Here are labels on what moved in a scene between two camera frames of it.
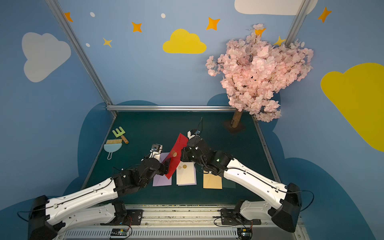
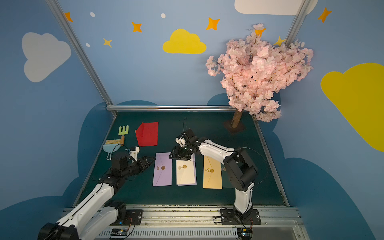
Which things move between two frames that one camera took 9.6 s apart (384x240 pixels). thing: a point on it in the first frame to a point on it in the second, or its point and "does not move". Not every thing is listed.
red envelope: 174,155 to 147,134
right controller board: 245,233 does not move
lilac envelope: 159,180 does not move
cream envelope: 185,173 does not move
